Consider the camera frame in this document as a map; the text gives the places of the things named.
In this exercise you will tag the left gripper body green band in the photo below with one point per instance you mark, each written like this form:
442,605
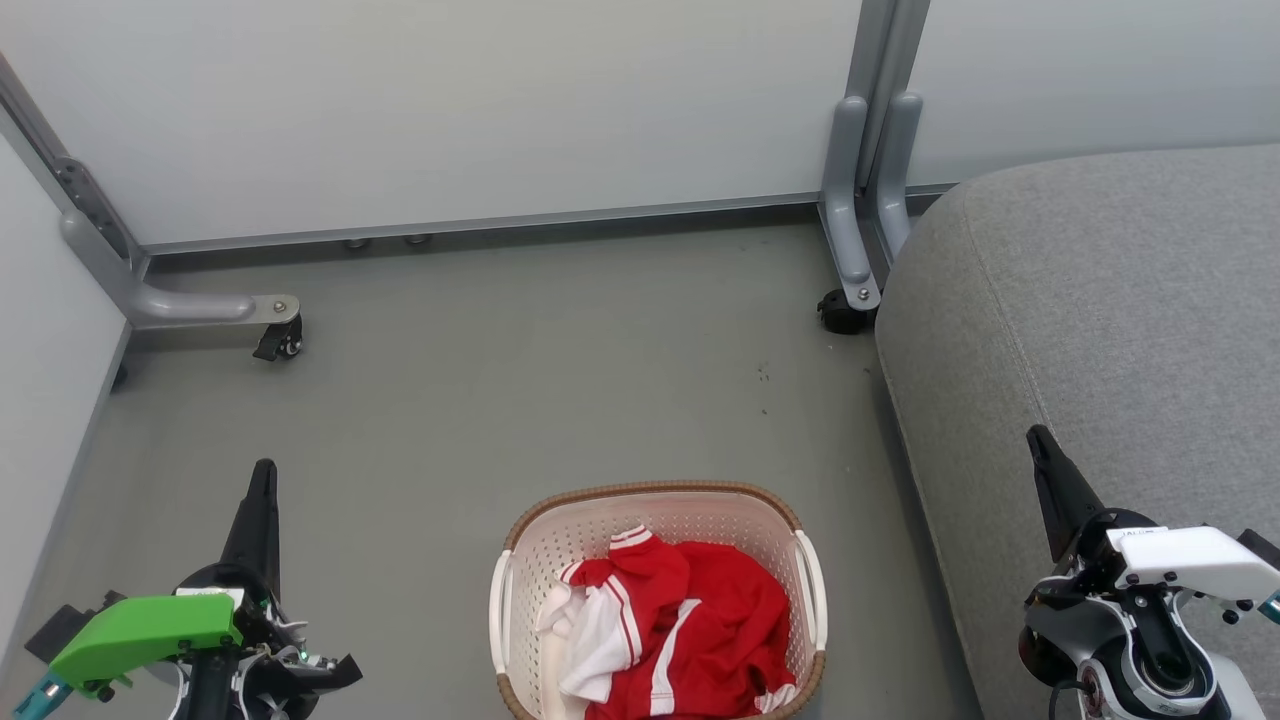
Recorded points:
150,630

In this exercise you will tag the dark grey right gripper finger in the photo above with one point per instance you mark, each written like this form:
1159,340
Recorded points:
1062,490

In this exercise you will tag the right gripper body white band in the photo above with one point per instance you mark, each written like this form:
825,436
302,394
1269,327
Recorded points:
1190,560

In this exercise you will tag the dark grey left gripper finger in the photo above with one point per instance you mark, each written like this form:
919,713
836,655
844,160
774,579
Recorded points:
255,525

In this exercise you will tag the red shorts white side stripe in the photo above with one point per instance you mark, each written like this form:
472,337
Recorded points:
730,620

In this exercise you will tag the red jersey white striped cuffs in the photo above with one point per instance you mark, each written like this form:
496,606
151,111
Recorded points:
625,600

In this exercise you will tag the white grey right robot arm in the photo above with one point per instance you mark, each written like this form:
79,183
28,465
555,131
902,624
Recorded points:
1140,660

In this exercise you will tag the grey fabric sofa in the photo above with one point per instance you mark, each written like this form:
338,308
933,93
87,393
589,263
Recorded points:
1130,320

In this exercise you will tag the black caster wheel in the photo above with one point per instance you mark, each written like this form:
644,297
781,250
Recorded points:
843,312
281,340

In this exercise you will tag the white perforated laundry basket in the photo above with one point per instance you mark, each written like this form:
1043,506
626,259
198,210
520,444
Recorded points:
600,520

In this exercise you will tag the short grey partition foot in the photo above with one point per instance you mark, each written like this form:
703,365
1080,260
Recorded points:
893,170

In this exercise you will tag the long grey partition foot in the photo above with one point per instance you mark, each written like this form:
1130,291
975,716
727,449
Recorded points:
845,200

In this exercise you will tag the left grey partition foot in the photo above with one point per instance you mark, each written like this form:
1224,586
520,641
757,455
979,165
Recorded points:
70,175

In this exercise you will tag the grey partition bottom rail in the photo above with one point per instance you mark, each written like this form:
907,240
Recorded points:
480,222

